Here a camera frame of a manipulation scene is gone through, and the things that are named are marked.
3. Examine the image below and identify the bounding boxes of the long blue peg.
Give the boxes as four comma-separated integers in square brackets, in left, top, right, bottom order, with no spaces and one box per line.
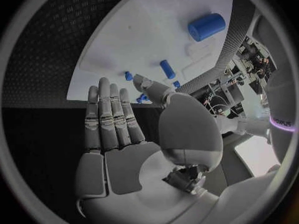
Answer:
[159,59,176,80]

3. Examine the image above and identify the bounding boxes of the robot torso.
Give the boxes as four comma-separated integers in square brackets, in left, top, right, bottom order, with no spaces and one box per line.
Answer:
[265,67,299,150]

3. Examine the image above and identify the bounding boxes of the white task board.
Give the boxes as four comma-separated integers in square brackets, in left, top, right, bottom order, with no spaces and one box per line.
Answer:
[66,0,234,102]

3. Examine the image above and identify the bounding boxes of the large blue cylinder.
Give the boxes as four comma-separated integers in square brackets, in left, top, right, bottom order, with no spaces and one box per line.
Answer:
[187,13,226,42]

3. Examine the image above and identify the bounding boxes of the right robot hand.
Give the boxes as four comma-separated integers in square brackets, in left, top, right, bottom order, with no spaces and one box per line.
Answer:
[75,74,224,224]

